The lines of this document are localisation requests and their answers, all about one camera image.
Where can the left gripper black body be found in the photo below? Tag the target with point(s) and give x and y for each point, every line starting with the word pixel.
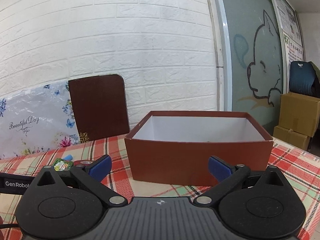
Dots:
pixel 46 183

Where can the cardboard box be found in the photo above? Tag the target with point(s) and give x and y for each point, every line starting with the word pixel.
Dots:
pixel 299 113
pixel 291 137

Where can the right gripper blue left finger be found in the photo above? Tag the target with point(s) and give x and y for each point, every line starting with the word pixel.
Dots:
pixel 89 178

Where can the red plaid bed sheet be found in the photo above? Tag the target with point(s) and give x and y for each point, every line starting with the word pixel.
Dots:
pixel 301 169

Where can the red brown storage box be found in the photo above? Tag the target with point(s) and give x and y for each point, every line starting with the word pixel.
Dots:
pixel 174 147

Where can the green small packet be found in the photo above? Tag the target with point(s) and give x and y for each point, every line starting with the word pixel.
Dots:
pixel 62 164

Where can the dark brown wooden headboard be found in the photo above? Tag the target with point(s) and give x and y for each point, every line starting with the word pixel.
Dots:
pixel 99 106

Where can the upper cardboard box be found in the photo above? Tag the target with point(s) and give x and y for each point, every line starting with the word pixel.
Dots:
pixel 299 113

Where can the blue chair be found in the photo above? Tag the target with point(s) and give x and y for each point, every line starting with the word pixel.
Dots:
pixel 303 79

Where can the floral white pillow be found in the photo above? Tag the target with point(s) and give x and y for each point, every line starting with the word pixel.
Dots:
pixel 37 120

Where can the blue marker pen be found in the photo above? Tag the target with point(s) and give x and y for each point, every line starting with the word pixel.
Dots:
pixel 68 157

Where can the glass door with cat drawing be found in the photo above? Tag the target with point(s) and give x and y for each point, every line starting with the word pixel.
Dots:
pixel 253 57

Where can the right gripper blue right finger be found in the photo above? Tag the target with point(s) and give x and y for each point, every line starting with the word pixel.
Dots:
pixel 229 178

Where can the wall poster notices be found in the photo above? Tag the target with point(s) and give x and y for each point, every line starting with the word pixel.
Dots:
pixel 290 30

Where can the lower cardboard box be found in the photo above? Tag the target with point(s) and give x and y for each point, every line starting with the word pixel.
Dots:
pixel 291 137

